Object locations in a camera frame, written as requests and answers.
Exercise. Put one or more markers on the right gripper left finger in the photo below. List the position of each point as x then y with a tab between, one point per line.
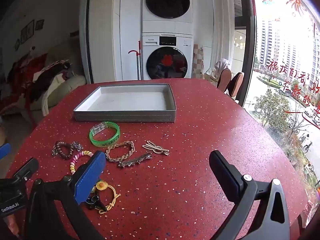
42	220

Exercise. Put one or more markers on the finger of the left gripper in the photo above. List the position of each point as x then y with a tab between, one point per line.
5	149

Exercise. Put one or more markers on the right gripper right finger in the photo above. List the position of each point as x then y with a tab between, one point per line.
271	220

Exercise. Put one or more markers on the black hair claw clip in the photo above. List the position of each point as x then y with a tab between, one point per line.
94	202

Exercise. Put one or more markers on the green translucent bangle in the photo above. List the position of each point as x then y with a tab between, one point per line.
104	134

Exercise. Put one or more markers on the silver rhinestone barrette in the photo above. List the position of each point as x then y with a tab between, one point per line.
132	162

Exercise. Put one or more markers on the gold bunny hair clip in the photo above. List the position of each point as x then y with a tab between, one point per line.
155	148

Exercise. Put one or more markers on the silver rhinestone hair claw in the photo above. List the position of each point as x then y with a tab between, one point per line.
76	145

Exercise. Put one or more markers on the grey jewelry tray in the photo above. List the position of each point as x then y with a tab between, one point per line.
128	103

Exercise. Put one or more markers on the pile of clothes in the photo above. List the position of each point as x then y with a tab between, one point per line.
30	83

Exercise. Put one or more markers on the beige sofa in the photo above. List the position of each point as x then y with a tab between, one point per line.
67	50

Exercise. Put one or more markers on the brown chair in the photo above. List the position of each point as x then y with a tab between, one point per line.
224	80
235	84

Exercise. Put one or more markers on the beige bag on chair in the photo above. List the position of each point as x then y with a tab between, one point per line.
213	73

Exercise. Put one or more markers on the white cabinet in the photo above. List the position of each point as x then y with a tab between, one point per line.
109	29

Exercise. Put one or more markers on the lower white washing machine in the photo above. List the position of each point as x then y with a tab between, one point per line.
166	56

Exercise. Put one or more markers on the white curtain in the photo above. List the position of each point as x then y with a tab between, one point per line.
223	30

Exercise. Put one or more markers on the upper white dryer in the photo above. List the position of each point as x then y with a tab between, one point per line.
168	10

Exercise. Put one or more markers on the wall picture frames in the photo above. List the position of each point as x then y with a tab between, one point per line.
28	31

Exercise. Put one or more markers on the red handled mop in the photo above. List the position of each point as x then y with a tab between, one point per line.
138	54

